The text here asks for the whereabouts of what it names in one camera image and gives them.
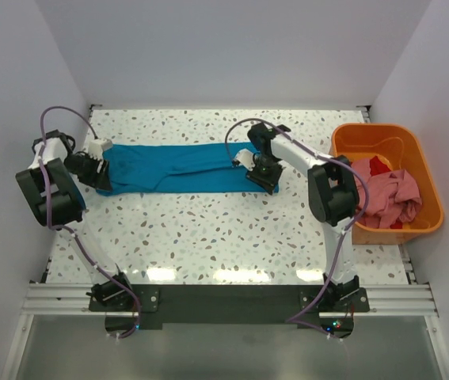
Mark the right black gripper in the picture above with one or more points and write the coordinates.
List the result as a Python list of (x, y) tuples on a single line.
[(269, 182)]

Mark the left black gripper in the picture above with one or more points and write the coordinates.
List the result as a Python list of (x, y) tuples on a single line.
[(100, 179)]

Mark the blue t shirt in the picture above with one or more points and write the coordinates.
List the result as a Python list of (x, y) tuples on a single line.
[(201, 168)]

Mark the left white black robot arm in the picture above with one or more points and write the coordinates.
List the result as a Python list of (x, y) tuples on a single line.
[(49, 186)]

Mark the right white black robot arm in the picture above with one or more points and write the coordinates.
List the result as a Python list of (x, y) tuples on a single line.
[(332, 197)]

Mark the red t shirt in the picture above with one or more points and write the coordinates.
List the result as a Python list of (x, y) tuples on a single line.
[(377, 167)]

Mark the pink t shirt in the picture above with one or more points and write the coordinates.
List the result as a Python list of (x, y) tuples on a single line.
[(394, 197)]

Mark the orange plastic basket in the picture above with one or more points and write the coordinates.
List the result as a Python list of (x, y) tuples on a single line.
[(399, 148)]

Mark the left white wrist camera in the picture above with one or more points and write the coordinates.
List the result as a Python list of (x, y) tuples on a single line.
[(97, 147)]

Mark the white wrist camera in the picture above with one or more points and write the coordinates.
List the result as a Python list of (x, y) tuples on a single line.
[(97, 147), (244, 158)]

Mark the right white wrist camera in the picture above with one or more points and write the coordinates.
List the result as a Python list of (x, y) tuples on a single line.
[(244, 158)]

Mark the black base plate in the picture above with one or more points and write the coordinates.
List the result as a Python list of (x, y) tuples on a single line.
[(203, 304)]

